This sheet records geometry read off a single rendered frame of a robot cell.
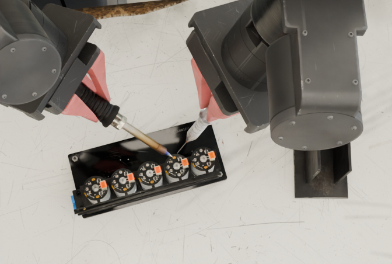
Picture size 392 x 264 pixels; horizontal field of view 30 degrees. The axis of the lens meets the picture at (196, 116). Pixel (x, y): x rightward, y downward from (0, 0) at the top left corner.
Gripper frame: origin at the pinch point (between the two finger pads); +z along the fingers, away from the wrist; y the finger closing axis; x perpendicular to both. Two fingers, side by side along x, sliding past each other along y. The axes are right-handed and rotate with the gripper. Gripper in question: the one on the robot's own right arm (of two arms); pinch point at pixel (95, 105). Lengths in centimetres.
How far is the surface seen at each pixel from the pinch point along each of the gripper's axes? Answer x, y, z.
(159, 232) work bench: -4.3, -6.8, 14.2
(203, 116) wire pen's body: -11.9, 2.7, 0.0
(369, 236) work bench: -21.5, 3.9, 24.1
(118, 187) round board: -2.7, -5.4, 6.2
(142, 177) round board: -4.1, -3.3, 7.0
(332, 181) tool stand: -16.3, 7.1, 20.7
